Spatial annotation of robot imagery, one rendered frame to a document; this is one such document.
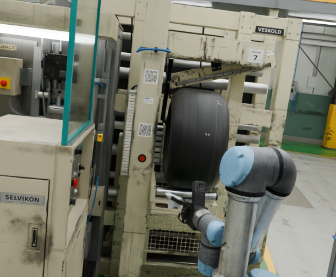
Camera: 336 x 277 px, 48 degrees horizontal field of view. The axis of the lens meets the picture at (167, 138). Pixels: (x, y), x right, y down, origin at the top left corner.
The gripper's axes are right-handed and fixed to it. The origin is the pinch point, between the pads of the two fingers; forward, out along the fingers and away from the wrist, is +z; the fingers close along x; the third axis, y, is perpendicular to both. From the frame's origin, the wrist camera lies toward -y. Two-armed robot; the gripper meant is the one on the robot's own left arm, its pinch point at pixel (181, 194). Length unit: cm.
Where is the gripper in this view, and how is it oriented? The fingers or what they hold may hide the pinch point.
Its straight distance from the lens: 157.4
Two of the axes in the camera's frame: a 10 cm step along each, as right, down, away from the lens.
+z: -3.5, -2.0, 9.2
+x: 9.1, 1.8, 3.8
